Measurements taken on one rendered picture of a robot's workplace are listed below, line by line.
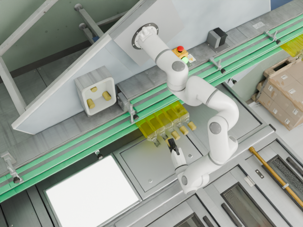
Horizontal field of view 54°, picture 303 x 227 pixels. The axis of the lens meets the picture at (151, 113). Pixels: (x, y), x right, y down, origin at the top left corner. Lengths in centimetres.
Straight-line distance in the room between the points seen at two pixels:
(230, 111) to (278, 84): 413
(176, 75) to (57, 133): 74
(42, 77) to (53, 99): 68
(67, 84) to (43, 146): 36
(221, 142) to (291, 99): 412
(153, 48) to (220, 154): 56
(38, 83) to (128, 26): 101
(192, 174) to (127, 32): 72
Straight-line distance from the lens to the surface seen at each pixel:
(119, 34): 140
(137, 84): 170
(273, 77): 549
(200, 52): 190
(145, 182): 171
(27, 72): 231
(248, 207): 181
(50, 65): 230
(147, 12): 142
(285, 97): 535
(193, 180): 142
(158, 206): 168
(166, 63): 135
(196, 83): 130
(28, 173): 166
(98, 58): 151
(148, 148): 180
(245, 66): 215
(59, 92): 156
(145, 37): 145
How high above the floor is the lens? 174
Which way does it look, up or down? 27 degrees down
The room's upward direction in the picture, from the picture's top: 142 degrees clockwise
